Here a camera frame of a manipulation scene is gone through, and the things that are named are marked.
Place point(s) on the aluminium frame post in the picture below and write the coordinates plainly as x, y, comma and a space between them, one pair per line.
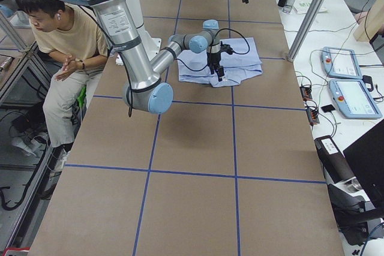
304, 29

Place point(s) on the black monitor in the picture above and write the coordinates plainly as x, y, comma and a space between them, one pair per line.
365, 158

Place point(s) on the seated person beige clothes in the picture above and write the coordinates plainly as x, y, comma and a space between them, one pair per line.
69, 36

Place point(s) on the black phone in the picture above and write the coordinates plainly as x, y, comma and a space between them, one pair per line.
328, 108

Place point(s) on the teach pendant tablet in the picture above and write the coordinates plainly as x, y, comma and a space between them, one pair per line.
340, 63
353, 99

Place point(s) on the lower teach pendant tablet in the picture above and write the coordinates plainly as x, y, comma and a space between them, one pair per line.
353, 99

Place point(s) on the light blue striped shirt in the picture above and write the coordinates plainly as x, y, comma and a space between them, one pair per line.
243, 64

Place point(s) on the upper teach pendant tablet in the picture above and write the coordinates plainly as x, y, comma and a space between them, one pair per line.
340, 63

